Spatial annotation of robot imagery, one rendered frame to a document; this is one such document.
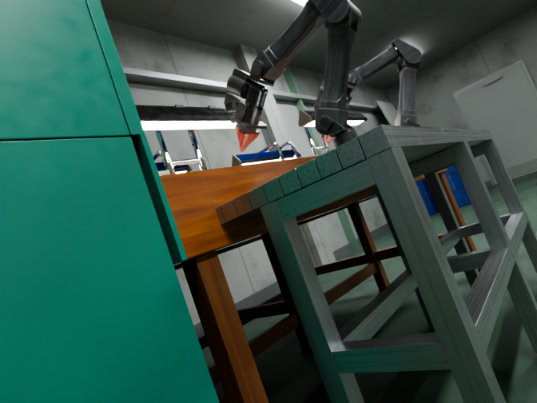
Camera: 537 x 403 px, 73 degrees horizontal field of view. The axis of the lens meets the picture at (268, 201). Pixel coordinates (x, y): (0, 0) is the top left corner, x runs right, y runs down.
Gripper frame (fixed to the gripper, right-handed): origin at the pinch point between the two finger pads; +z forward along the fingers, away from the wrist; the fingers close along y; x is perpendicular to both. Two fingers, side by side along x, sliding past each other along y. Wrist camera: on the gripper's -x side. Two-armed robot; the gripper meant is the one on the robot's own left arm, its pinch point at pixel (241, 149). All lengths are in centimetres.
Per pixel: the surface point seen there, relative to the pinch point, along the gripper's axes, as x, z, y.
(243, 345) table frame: 45, 23, 33
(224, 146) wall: -191, 101, -186
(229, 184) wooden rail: 18.6, -0.9, 21.7
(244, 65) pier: -265, 30, -262
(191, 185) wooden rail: 17.6, -1.7, 32.6
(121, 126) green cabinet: 10.5, -12.7, 46.6
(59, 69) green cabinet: 2, -20, 54
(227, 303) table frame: 38, 16, 33
